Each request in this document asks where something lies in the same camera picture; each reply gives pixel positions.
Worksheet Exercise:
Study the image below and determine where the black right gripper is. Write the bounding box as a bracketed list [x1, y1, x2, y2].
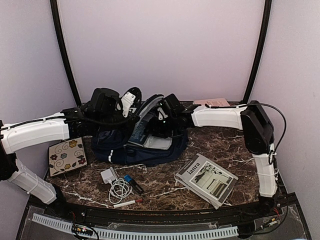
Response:
[144, 113, 179, 138]

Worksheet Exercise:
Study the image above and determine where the grey book with barcode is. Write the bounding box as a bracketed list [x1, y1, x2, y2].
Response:
[143, 135, 173, 150]

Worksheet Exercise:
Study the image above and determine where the dark cover book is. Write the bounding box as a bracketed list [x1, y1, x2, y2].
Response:
[128, 119, 151, 147]

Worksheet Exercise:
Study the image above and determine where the navy blue student backpack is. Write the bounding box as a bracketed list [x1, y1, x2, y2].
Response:
[90, 92, 190, 168]

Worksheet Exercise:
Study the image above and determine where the pink book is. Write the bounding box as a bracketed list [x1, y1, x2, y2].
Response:
[193, 98, 230, 107]

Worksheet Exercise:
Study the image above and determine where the grey ianra magazine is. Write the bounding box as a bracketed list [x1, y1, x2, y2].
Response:
[175, 153, 239, 210]

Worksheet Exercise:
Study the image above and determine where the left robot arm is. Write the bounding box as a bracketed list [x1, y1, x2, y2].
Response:
[0, 88, 137, 218]

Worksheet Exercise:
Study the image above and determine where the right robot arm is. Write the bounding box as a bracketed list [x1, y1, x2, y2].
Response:
[147, 99, 279, 217]

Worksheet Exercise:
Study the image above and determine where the black marker blue cap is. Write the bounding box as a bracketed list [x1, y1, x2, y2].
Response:
[124, 174, 144, 195]

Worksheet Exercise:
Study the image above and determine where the white pen red cap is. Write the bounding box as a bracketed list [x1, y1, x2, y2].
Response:
[113, 198, 143, 209]

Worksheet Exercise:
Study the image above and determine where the small circuit board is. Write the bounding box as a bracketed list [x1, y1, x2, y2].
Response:
[71, 224, 94, 237]

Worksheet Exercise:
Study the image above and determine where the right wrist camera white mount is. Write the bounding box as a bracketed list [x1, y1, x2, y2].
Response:
[157, 93, 186, 121]

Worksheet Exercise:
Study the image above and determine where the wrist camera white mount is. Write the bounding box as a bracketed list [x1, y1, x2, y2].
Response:
[157, 93, 186, 121]
[116, 87, 142, 118]

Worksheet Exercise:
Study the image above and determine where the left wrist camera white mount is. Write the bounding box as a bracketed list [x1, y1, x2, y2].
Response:
[116, 87, 142, 118]

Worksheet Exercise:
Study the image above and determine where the white charger with cable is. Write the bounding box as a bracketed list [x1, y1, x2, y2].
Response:
[100, 167, 133, 205]

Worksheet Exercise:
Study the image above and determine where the black front rail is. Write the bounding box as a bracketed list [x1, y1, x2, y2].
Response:
[27, 194, 298, 227]

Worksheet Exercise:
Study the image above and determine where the white slotted cable duct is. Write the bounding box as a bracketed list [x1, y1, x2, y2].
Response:
[31, 213, 239, 240]

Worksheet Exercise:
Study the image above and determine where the black frame post right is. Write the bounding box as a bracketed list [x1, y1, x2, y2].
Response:
[241, 0, 273, 104]

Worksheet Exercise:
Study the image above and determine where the black frame post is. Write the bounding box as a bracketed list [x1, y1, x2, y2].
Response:
[241, 0, 273, 104]
[49, 0, 82, 106]

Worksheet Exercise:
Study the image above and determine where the black frame post left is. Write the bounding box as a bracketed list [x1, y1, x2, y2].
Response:
[49, 0, 82, 106]

